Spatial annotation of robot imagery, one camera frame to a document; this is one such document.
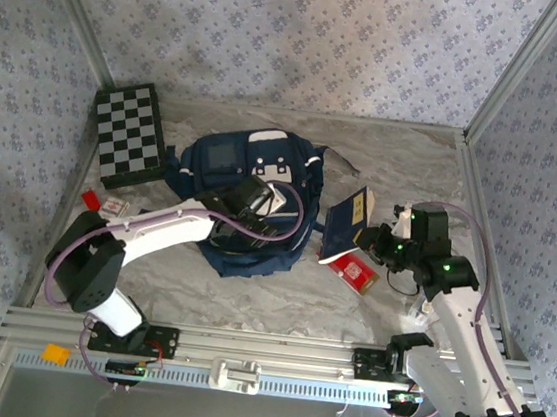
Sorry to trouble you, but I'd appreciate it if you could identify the aluminium side rail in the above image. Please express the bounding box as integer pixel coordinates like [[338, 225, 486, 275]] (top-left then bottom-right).
[[9, 134, 104, 318], [435, 133, 554, 364]]

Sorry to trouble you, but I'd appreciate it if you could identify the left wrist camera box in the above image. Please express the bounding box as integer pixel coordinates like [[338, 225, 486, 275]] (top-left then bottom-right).
[[257, 181, 290, 219]]

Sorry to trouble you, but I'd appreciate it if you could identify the slotted grey cable tray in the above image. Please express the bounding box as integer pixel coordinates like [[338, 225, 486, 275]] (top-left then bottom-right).
[[13, 347, 439, 415]]

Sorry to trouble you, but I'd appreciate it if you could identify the small red block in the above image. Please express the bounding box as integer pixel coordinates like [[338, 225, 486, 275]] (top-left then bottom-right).
[[79, 188, 104, 212]]

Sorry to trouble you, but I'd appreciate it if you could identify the aluminium frame post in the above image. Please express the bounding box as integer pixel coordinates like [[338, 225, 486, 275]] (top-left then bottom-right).
[[461, 0, 557, 155], [18, 0, 127, 95]]

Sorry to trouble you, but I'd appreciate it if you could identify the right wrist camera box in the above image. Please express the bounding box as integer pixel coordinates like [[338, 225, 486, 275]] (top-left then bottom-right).
[[388, 201, 417, 241]]

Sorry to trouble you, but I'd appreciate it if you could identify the black grey chessboard box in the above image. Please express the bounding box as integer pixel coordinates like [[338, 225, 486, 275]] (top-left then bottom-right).
[[83, 76, 177, 196]]

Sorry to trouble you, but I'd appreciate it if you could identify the red cover book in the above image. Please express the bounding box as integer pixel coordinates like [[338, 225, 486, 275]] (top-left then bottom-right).
[[324, 251, 384, 299]]

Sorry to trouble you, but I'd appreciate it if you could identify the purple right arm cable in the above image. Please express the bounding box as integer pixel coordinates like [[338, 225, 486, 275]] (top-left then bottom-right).
[[388, 198, 557, 417]]

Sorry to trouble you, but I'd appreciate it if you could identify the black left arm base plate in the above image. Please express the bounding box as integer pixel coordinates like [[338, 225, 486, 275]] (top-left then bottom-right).
[[85, 317, 181, 362]]

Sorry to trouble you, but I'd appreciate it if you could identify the navy blue student backpack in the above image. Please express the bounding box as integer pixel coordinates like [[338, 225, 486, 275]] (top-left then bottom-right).
[[153, 115, 367, 293]]

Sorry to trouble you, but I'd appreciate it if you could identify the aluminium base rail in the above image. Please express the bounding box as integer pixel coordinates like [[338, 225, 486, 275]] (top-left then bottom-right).
[[0, 302, 542, 405]]

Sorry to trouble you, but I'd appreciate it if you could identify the white rail latch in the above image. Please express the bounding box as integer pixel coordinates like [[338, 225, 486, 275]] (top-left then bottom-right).
[[207, 355, 263, 396]]

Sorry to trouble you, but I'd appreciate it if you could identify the navy book large yellow label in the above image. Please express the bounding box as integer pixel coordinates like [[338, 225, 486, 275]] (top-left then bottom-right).
[[315, 181, 381, 270]]

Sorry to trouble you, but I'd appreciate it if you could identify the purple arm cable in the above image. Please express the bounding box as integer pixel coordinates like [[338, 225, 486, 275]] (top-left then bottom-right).
[[32, 155, 310, 411], [388, 198, 557, 417]]

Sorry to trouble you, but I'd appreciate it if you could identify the small white packet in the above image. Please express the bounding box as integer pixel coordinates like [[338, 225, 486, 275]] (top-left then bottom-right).
[[404, 293, 439, 333]]

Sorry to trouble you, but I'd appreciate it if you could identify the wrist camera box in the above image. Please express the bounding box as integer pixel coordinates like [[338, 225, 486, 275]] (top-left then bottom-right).
[[388, 201, 417, 241], [257, 181, 290, 219]]

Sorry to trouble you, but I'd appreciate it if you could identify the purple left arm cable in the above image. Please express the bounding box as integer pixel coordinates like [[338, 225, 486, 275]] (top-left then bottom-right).
[[32, 155, 310, 411]]

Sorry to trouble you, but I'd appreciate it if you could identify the white red card box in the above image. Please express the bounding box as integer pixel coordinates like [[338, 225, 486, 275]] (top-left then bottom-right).
[[98, 194, 132, 221]]

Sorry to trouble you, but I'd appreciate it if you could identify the orange plastic connector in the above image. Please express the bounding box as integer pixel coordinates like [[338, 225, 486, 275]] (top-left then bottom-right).
[[41, 342, 72, 366]]

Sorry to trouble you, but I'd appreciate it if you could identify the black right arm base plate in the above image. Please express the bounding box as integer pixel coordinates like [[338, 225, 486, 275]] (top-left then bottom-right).
[[350, 346, 419, 386]]

